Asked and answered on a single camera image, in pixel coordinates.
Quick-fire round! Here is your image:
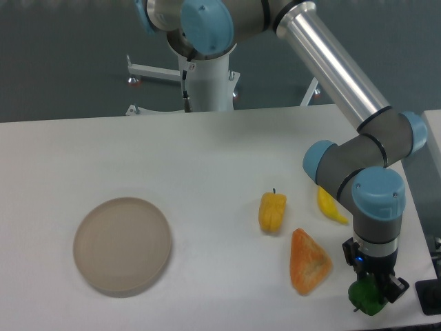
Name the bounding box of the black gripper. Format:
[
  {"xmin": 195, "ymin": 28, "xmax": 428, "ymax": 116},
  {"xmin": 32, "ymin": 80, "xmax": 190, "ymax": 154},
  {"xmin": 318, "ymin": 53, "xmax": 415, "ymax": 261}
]
[{"xmin": 353, "ymin": 250, "xmax": 410, "ymax": 303}]

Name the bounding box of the green bell pepper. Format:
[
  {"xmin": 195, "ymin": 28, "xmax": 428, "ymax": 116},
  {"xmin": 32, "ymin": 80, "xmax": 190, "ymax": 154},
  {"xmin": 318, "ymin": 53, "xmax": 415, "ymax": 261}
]
[{"xmin": 348, "ymin": 274, "xmax": 387, "ymax": 316}]

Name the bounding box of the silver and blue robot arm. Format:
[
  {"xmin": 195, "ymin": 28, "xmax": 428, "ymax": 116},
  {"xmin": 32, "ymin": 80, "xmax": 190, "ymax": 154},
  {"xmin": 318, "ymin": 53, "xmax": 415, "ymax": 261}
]
[{"xmin": 134, "ymin": 1, "xmax": 427, "ymax": 303}]

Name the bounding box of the yellow chili pepper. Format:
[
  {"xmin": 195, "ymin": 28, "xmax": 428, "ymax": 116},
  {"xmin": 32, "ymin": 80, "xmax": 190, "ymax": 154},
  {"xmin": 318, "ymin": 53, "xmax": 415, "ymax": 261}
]
[{"xmin": 317, "ymin": 186, "xmax": 349, "ymax": 225}]

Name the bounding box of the yellow bell pepper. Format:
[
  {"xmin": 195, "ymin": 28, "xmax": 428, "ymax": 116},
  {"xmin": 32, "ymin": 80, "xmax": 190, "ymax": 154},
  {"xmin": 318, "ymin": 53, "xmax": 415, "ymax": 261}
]
[{"xmin": 258, "ymin": 188, "xmax": 287, "ymax": 234}]

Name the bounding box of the beige round plate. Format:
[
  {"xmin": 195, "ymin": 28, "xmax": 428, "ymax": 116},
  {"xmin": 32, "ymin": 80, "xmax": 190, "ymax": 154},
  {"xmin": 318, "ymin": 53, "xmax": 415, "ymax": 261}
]
[{"xmin": 72, "ymin": 197, "xmax": 172, "ymax": 298}]

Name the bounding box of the black device at table edge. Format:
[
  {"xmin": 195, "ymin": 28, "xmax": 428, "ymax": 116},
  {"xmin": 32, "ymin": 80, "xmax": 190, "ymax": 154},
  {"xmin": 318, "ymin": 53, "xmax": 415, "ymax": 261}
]
[{"xmin": 414, "ymin": 237, "xmax": 441, "ymax": 316}]

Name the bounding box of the orange triangular food piece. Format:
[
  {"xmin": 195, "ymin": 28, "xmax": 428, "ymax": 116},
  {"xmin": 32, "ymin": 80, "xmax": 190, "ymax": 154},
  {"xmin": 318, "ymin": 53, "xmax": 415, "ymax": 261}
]
[{"xmin": 289, "ymin": 228, "xmax": 333, "ymax": 296}]

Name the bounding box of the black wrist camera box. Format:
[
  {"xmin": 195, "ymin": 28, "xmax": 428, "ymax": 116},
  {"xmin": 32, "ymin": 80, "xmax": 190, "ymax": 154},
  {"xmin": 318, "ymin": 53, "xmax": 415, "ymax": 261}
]
[{"xmin": 342, "ymin": 237, "xmax": 359, "ymax": 266}]

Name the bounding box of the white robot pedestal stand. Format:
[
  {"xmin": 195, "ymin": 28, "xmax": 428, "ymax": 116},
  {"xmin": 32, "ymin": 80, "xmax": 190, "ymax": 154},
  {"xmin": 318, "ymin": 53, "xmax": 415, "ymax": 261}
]
[{"xmin": 124, "ymin": 53, "xmax": 322, "ymax": 117}]

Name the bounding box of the black cable with connector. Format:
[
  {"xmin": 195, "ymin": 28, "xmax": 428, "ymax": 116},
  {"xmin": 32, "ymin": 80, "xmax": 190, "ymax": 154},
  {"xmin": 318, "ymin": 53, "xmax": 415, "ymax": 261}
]
[{"xmin": 181, "ymin": 57, "xmax": 194, "ymax": 113}]

